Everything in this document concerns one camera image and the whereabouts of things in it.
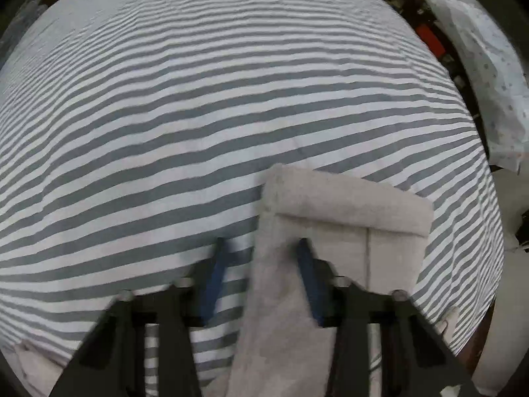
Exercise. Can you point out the beige pants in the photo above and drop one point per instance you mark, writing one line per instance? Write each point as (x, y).
(371, 233)

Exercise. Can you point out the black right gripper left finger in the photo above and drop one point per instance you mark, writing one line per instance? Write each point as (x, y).
(111, 359)

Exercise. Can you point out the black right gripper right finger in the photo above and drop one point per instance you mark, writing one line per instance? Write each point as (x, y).
(384, 346)

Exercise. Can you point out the grey white striped bedsheet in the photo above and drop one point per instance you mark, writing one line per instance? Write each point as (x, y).
(135, 132)

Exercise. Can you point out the white dotted garment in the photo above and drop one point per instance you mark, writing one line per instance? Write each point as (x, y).
(496, 76)

